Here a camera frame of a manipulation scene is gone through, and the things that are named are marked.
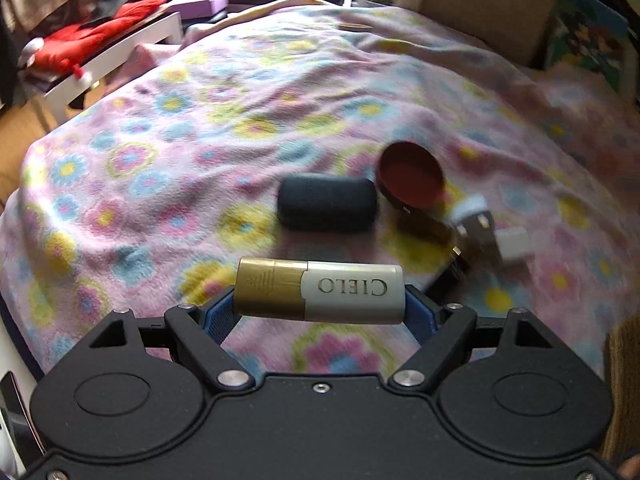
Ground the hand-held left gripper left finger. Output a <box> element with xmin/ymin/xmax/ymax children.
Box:
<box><xmin>88</xmin><ymin>286</ymin><xmax>256</xmax><ymax>391</ymax></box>

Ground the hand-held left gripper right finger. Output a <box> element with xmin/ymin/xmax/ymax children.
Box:
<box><xmin>388</xmin><ymin>284</ymin><xmax>557</xmax><ymax>391</ymax></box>

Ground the gold and white tube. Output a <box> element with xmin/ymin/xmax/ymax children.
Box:
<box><xmin>235</xmin><ymin>257</ymin><xmax>406</xmax><ymax>324</ymax></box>

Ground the red-brown round lid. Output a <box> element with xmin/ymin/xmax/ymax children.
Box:
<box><xmin>376</xmin><ymin>142</ymin><xmax>447</xmax><ymax>211</ymax></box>

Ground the dark gold bottle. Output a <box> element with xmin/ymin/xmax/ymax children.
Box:
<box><xmin>400</xmin><ymin>206</ymin><xmax>476</xmax><ymax>271</ymax></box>

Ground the white charger block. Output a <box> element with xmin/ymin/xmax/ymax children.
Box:
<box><xmin>497</xmin><ymin>227</ymin><xmax>535</xmax><ymax>264</ymax></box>

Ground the black oval case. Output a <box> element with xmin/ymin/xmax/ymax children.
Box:
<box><xmin>277</xmin><ymin>174</ymin><xmax>378</xmax><ymax>234</ymax></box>

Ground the floral pink blanket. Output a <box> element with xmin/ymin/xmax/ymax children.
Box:
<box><xmin>0</xmin><ymin>0</ymin><xmax>640</xmax><ymax>386</ymax></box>

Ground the white bench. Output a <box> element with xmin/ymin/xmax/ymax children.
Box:
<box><xmin>42</xmin><ymin>10</ymin><xmax>184</xmax><ymax>126</ymax></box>

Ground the red seat cushion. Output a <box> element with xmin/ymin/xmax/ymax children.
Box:
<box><xmin>32</xmin><ymin>0</ymin><xmax>169</xmax><ymax>72</ymax></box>

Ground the beige upright board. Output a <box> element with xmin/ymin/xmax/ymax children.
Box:
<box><xmin>418</xmin><ymin>0</ymin><xmax>571</xmax><ymax>68</ymax></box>

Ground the purple box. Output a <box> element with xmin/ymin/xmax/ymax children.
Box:
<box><xmin>168</xmin><ymin>0</ymin><xmax>230</xmax><ymax>22</ymax></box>

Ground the cartoon picture board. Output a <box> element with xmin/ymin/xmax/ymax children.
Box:
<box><xmin>543</xmin><ymin>0</ymin><xmax>632</xmax><ymax>94</ymax></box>

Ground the white wall plug adapter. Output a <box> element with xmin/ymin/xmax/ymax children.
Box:
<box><xmin>450</xmin><ymin>194</ymin><xmax>499</xmax><ymax>256</ymax></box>

